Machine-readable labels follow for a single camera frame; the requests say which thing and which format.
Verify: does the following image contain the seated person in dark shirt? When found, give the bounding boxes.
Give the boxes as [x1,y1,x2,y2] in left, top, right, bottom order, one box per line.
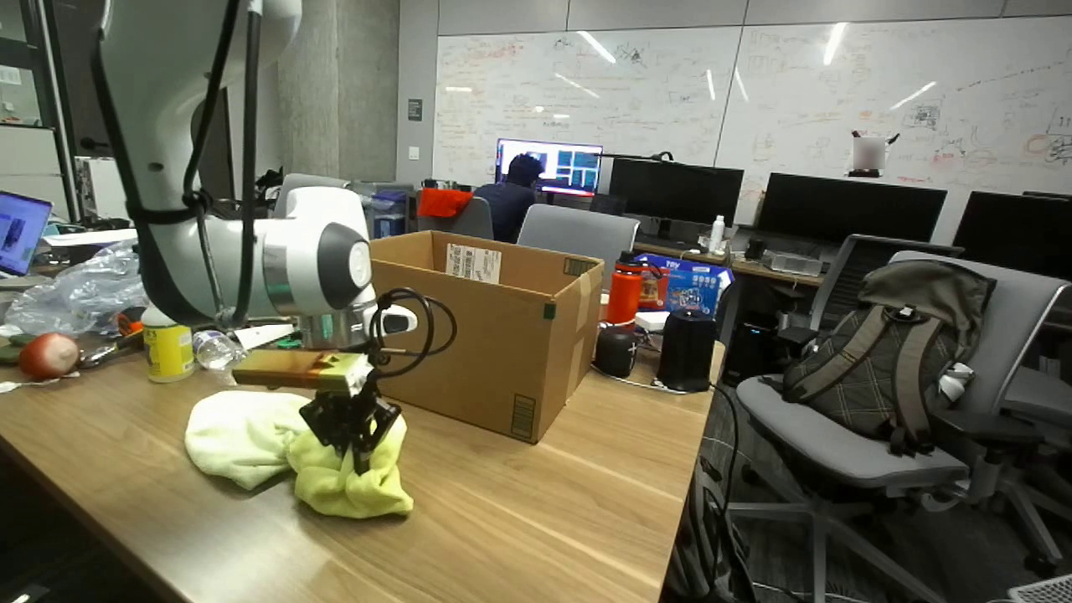
[480,151,549,243]

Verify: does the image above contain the crumpled clear plastic bottle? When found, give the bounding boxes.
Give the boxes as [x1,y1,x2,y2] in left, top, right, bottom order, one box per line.
[191,327,245,378]

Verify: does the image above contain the grey-brown backpack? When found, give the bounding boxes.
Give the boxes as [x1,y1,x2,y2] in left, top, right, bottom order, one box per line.
[781,259,997,457]

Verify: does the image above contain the orange bottle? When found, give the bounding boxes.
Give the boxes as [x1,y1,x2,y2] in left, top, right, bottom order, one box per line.
[604,261,647,327]

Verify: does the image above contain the yellow-green towel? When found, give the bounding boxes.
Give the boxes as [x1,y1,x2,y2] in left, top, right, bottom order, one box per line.
[280,412,414,522]

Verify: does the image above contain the yellow cup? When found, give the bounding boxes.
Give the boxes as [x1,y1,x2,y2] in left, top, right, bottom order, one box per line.
[140,304,198,385]

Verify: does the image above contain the black monitor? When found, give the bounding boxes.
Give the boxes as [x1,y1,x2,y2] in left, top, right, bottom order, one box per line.
[608,154,747,252]
[753,171,953,249]
[953,187,1072,281]

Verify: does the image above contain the whiteboard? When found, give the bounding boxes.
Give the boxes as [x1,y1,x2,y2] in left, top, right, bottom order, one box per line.
[432,13,1072,194]

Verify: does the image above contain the blue plastic container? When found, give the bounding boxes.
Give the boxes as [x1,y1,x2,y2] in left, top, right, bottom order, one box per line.
[366,183,419,242]

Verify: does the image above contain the red round ball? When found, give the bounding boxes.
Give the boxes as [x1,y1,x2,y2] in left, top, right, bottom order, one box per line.
[18,330,83,381]

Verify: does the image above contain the tan wrist camera block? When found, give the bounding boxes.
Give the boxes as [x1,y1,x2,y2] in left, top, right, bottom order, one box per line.
[228,345,380,395]

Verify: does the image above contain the blue printed box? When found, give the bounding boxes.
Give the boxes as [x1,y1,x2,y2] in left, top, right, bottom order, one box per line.
[633,252,734,321]

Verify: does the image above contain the monitor with lit screen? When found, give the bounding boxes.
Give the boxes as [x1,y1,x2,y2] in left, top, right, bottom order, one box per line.
[491,133,608,209]

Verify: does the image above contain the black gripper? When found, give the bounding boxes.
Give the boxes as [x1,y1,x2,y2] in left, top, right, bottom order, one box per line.
[298,381,405,480]

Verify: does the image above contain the small black cube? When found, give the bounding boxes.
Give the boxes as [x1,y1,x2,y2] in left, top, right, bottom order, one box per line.
[594,325,643,381]

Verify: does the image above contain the llama figure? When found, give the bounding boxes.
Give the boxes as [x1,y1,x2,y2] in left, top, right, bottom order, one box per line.
[847,126,906,180]

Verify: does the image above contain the cream white towel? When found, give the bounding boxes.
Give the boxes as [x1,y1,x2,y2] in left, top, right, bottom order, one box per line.
[181,390,328,496]

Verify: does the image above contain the grey office chair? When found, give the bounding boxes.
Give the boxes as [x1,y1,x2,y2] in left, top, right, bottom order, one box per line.
[275,166,355,204]
[731,249,1072,603]
[513,202,643,281]

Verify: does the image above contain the clear plastic bag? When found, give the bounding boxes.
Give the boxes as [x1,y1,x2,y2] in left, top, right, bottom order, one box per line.
[5,242,149,338]

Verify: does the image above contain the laptop with blue screen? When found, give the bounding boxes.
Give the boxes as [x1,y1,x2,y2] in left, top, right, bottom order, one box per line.
[0,187,56,278]

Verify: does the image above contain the brown cardboard box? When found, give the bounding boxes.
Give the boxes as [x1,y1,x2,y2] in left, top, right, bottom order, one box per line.
[366,229,608,444]

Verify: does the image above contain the black cylinder container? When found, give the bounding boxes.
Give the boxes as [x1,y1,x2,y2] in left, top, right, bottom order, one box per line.
[652,308,717,395]

